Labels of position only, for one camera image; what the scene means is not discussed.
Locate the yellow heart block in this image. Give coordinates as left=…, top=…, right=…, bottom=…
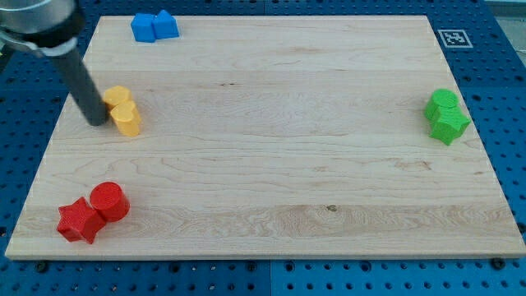
left=110, top=100, right=141, bottom=137

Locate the yellow hexagon block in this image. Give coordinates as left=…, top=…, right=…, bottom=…
left=103, top=86, right=133, bottom=111

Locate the wooden board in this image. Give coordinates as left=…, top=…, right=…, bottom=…
left=6, top=16, right=525, bottom=261

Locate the blue pentagon block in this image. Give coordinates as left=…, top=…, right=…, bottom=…
left=152, top=10, right=179, bottom=39

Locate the red cylinder block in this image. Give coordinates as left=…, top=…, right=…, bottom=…
left=90, top=182, right=130, bottom=222

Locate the blue cube block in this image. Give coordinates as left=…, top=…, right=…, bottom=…
left=131, top=13, right=156, bottom=43

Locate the green cylinder block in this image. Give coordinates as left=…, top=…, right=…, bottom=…
left=424, top=89, right=459, bottom=120

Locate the green star block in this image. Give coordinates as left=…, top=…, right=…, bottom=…
left=430, top=107, right=471, bottom=146

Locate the red star block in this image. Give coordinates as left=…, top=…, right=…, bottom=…
left=57, top=197, right=107, bottom=244

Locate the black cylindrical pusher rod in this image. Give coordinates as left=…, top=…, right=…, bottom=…
left=48, top=48, right=108, bottom=126

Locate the white fiducial marker tag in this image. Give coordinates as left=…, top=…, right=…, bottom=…
left=438, top=29, right=473, bottom=49

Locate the black bolt lower left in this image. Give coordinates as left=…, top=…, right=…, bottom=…
left=35, top=261, right=48, bottom=273

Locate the black bolt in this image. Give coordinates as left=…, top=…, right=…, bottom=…
left=490, top=257, right=506, bottom=271
left=35, top=261, right=48, bottom=273

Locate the black bolt lower right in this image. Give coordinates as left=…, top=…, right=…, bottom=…
left=490, top=257, right=506, bottom=271

